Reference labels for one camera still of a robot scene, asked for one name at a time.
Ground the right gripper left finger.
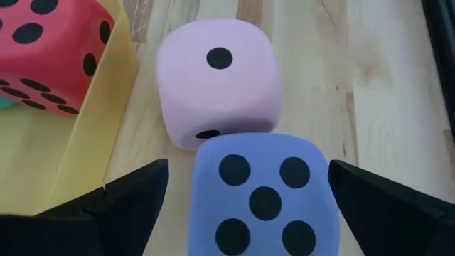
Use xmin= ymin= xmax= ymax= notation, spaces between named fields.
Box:
xmin=35 ymin=159 xmax=170 ymax=256

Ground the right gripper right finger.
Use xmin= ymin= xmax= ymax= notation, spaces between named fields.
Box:
xmin=327 ymin=159 xmax=455 ymax=256

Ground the yellow translucent plastic bin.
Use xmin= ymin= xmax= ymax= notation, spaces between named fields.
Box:
xmin=0 ymin=0 xmax=140 ymax=218

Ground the large purple foam die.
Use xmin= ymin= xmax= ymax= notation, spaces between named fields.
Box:
xmin=187 ymin=132 xmax=341 ymax=256

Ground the large pink foam die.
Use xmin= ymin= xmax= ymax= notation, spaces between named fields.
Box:
xmin=156 ymin=18 xmax=284 ymax=152

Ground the large cyan foam die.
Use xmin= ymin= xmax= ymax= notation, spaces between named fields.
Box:
xmin=0 ymin=95 xmax=18 ymax=110

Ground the large red foam die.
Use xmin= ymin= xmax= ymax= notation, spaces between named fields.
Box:
xmin=0 ymin=0 xmax=117 ymax=117

